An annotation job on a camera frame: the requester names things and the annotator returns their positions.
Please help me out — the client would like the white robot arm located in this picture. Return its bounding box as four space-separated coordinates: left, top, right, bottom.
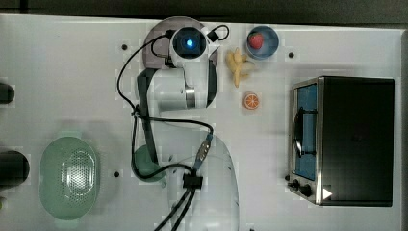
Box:
132 26 240 231

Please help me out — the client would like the grey round plate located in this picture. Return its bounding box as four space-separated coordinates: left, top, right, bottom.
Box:
142 16 214 69

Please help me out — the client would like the orange slice toy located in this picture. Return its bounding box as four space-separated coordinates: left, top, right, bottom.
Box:
243 92 260 110

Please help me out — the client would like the yellow plush peeled banana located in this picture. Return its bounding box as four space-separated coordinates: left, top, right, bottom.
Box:
225 48 256 88

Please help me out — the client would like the green cup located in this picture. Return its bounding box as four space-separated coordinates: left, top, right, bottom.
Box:
131 144 166 189

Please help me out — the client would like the red strawberry in bowl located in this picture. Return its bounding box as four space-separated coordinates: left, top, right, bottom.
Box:
247 32 264 50

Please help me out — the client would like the blue bowl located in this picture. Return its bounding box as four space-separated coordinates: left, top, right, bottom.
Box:
245 25 279 60

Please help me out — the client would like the silver toaster oven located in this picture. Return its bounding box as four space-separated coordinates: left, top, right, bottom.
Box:
285 76 395 207

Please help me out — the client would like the green perforated colander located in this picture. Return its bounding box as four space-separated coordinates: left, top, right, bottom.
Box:
38 131 100 225

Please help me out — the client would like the black round container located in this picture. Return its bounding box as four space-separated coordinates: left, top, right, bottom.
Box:
0 83 15 104

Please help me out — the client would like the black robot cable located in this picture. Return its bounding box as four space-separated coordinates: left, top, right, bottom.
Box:
116 24 231 231

